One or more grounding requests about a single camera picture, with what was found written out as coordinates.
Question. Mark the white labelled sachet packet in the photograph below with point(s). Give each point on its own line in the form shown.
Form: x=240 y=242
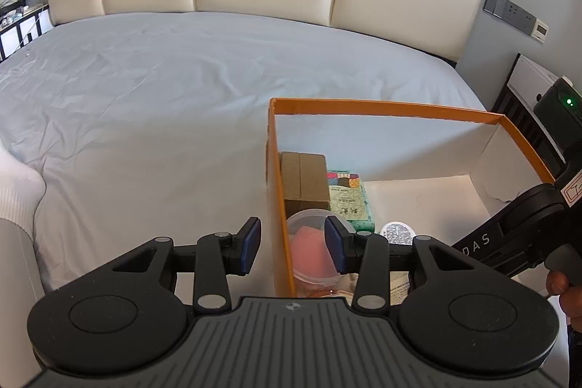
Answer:
x=400 y=290

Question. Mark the green patterned carton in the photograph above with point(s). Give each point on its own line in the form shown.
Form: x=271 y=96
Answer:
x=350 y=201

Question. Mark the clear round container pink contents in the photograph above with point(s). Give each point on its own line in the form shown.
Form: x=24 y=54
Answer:
x=307 y=247

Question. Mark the white nightstand with black frame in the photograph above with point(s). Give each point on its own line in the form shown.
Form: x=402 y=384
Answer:
x=527 y=79

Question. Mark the cluttered white nightstand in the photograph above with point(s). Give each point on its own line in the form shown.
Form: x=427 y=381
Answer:
x=27 y=24

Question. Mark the orange cardboard box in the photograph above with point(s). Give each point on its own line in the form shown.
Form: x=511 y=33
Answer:
x=386 y=151

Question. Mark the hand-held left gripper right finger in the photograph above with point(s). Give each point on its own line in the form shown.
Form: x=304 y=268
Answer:
x=334 y=247

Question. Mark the round white QR lid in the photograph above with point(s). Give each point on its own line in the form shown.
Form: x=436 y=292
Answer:
x=398 y=232

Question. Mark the grey wall switch panel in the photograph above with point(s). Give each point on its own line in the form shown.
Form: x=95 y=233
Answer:
x=509 y=10

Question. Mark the white wall thermostat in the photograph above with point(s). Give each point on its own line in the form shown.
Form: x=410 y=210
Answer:
x=540 y=31

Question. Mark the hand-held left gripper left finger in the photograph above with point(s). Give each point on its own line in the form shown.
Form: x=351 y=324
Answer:
x=251 y=246

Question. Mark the brown cardboard carton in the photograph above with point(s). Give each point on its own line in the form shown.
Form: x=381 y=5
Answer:
x=304 y=179

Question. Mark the person's right hand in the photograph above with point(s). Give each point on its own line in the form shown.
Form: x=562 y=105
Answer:
x=568 y=297

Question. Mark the bed with pale blue sheet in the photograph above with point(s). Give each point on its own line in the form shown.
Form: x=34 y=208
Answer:
x=159 y=97

